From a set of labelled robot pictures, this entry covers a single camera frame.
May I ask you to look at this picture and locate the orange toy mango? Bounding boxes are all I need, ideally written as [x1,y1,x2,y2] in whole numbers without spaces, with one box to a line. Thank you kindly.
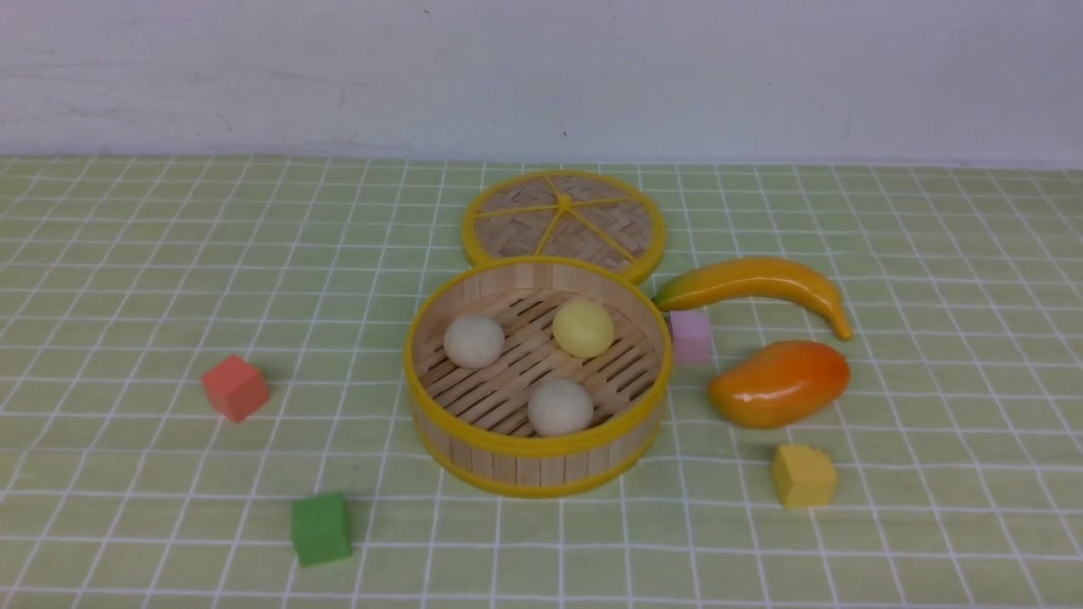
[707,340,851,431]

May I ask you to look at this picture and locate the white bun front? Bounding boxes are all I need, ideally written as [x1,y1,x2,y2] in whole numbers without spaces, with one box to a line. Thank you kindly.
[527,379,593,436]

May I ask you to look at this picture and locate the bamboo steamer tray yellow rim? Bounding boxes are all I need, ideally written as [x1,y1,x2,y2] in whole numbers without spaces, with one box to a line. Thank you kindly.
[403,257,673,498]

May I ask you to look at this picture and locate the green foam cube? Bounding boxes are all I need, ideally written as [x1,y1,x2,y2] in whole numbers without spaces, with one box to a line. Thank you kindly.
[290,492,353,569]

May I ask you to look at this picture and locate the yellow round bun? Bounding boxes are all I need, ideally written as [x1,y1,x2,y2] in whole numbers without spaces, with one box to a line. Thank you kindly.
[552,299,615,359]

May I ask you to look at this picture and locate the pink foam cube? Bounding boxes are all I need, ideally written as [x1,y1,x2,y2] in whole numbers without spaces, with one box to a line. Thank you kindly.
[667,310,714,365]

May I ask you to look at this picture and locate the yellow foam cube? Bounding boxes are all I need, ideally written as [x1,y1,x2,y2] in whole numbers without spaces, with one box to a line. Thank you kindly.
[771,444,838,509]

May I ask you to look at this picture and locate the white bun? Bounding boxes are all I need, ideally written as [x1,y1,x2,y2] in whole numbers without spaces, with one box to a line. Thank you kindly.
[527,379,593,436]
[443,315,504,370]

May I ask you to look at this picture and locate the woven bamboo steamer lid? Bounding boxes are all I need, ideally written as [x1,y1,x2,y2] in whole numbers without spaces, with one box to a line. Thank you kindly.
[461,169,667,284]

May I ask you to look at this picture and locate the green checkered tablecloth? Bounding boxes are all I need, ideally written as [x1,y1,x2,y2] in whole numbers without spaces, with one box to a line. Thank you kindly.
[1,157,1082,608]

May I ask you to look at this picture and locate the yellow green toy banana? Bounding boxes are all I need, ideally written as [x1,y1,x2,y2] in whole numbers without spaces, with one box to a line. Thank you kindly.
[652,257,854,342]

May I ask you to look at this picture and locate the red foam cube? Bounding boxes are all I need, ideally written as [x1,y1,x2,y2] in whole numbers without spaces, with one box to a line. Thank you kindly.
[201,354,271,424]

